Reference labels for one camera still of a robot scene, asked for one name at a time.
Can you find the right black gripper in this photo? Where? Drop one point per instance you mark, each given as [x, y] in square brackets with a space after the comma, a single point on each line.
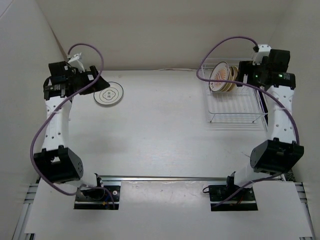
[247, 67]

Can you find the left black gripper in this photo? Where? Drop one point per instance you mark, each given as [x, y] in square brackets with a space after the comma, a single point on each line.
[99, 84]

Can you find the beige plate front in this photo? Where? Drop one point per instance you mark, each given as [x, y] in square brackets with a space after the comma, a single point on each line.
[227, 84]

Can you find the beige plate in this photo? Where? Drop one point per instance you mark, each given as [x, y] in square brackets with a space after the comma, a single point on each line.
[227, 84]
[235, 74]
[231, 79]

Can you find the white plate blue motif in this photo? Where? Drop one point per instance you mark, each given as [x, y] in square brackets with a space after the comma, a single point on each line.
[110, 96]

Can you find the white plate orange sunburst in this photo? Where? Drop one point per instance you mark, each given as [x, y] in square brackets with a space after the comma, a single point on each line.
[219, 75]

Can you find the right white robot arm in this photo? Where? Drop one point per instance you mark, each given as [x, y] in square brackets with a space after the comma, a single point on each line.
[281, 150]

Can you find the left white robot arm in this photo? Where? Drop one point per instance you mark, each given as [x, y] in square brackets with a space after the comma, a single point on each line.
[55, 162]

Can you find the beige plate back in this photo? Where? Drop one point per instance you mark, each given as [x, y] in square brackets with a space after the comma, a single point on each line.
[235, 74]

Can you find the beige plate middle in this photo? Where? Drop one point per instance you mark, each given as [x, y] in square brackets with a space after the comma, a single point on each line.
[231, 79]

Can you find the white front cover board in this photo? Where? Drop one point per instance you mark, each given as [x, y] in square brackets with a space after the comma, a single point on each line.
[170, 211]

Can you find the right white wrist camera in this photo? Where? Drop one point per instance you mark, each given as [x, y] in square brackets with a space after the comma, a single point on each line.
[260, 51]

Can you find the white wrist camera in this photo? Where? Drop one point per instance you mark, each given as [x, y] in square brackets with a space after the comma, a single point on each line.
[75, 61]
[260, 51]

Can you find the white wire dish rack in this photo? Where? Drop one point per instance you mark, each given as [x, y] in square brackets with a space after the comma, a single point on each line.
[243, 106]

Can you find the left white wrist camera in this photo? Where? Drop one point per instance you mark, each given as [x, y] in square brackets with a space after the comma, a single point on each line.
[75, 61]

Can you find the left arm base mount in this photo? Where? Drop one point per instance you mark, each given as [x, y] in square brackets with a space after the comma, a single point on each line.
[98, 199]

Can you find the aluminium frame rail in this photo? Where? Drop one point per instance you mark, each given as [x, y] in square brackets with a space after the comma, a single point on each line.
[160, 178]

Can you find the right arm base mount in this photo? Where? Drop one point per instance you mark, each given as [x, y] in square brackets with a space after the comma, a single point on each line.
[244, 200]

